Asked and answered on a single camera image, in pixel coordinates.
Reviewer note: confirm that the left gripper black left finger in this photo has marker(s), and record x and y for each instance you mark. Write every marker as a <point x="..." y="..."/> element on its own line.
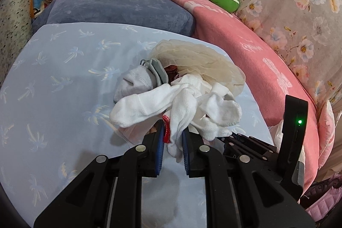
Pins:
<point x="143" y="160"/>

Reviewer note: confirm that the white socks bundle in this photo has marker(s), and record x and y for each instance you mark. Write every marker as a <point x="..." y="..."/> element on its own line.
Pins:
<point x="188" y="101"/>

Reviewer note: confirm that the dark red velvet scrunchie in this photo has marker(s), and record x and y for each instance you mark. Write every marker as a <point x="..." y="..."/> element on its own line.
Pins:
<point x="172" y="73"/>

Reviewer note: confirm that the pink quilted fabric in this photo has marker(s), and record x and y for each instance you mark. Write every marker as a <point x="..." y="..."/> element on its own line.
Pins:
<point x="322" y="197"/>

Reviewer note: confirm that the blue grey velvet pillow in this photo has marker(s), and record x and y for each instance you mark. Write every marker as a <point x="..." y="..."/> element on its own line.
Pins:
<point x="164" y="15"/>

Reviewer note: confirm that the grey floral bed sheet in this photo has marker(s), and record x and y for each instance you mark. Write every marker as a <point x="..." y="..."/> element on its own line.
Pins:
<point x="306" y="34"/>

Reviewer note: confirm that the grey drawstring pouch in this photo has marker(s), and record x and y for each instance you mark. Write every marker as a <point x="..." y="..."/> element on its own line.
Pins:
<point x="156" y="68"/>

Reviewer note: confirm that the beige mesh pleated cloth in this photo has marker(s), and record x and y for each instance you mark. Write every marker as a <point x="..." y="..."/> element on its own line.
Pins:
<point x="198" y="59"/>

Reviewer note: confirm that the pink towel blanket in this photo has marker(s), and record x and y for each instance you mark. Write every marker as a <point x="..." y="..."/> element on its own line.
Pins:
<point x="267" y="76"/>

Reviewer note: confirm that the grey white sock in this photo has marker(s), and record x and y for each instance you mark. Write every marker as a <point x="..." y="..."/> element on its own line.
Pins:
<point x="136" y="81"/>

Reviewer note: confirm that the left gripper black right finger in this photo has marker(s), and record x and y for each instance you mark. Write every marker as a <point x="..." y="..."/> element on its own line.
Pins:
<point x="204" y="161"/>

